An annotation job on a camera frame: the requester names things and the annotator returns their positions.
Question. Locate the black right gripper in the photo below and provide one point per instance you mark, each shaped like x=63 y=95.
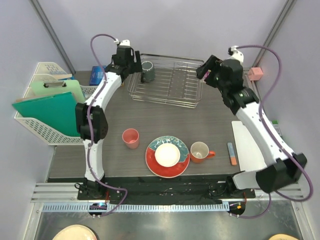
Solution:
x=202 y=71

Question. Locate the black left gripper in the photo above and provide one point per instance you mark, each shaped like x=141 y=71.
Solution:
x=138 y=63

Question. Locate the grey mug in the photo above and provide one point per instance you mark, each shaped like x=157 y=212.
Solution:
x=148 y=71

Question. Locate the steel wire dish rack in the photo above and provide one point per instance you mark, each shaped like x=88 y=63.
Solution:
x=175 y=81

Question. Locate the pink cup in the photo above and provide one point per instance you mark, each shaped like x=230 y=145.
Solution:
x=131 y=138

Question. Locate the orange mug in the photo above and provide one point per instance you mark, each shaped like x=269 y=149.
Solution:
x=199 y=151

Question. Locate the orange bowl white inside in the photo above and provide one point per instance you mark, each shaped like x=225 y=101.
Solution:
x=167 y=155

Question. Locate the red and teal floral plate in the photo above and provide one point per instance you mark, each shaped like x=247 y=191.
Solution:
x=172 y=171

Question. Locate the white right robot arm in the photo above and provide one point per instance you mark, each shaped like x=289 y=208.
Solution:
x=283 y=165

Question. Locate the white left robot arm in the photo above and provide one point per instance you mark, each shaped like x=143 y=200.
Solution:
x=91 y=122

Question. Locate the white file organizer rack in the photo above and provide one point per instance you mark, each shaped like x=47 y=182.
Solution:
x=50 y=71

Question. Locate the blue sunset cover book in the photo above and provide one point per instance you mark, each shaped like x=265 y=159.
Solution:
x=96 y=76

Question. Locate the pink cube box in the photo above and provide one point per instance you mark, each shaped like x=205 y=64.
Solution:
x=255 y=74

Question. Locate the orange and blue marker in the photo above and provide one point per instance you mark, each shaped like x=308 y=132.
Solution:
x=231 y=153

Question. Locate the green board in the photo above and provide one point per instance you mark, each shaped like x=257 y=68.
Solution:
x=275 y=124

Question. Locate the teal folder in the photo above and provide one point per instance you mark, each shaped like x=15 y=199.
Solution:
x=56 y=111

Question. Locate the white clipboard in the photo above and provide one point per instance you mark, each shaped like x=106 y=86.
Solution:
x=249 y=155

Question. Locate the light green clipboard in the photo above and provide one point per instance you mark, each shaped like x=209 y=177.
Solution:
x=58 y=87

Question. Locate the cream round object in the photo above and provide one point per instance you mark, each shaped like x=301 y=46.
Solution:
x=75 y=232

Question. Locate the tan round object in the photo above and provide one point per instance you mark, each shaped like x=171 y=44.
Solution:
x=281 y=236

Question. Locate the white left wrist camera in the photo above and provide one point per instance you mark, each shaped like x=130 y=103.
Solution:
x=123 y=43

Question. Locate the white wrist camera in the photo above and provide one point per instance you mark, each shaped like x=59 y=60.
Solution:
x=123 y=43
x=235 y=54

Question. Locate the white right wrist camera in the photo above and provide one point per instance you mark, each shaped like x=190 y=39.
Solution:
x=235 y=54

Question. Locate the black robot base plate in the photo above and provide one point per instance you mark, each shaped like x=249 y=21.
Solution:
x=155 y=190

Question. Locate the white slotted cable duct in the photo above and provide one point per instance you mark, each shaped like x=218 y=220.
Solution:
x=98 y=207

